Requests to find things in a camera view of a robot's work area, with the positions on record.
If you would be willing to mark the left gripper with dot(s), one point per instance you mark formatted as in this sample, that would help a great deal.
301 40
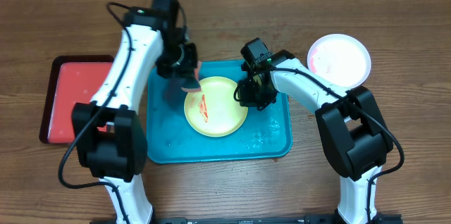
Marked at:
192 63

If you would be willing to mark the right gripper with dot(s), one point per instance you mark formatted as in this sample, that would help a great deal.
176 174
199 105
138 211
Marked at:
246 100

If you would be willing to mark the yellow-green plate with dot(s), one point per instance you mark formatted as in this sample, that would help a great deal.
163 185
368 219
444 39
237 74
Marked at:
213 111

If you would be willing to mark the white plate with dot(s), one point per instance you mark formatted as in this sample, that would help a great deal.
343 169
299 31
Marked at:
340 59

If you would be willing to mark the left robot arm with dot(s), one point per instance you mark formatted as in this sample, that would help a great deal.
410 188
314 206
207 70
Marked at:
109 138

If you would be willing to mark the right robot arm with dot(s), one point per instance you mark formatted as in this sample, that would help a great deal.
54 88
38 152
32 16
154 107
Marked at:
353 133

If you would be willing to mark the red water tray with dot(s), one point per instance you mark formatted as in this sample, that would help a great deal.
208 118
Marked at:
73 79

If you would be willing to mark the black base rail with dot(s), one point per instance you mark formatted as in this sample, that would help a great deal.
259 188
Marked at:
307 219

